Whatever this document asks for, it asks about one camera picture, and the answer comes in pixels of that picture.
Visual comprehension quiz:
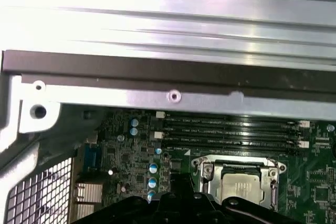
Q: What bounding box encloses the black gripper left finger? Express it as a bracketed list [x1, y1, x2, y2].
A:
[98, 173, 183, 224]

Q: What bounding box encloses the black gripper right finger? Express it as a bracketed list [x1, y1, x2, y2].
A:
[182, 173, 274, 224]

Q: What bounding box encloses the metal socket cover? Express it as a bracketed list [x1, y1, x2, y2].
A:
[202, 159, 279, 209]

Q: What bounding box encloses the silver CPU chip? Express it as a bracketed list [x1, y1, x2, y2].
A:
[222, 173, 263, 208]

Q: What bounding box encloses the CPU socket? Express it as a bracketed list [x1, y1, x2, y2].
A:
[191, 155, 287, 210]

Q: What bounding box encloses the silver network port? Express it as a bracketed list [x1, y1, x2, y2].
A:
[75, 181, 103, 204]

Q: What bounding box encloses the black RAM slot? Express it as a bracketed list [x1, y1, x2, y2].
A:
[165, 141, 300, 155]
[156, 112, 310, 130]
[165, 125, 300, 138]
[154, 131, 310, 148]

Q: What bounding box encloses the blue video port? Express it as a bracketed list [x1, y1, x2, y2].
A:
[83, 145, 103, 175]

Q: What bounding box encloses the green motherboard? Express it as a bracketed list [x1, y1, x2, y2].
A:
[70, 108, 336, 224]

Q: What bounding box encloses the black PC case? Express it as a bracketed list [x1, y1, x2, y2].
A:
[0, 49, 336, 224]

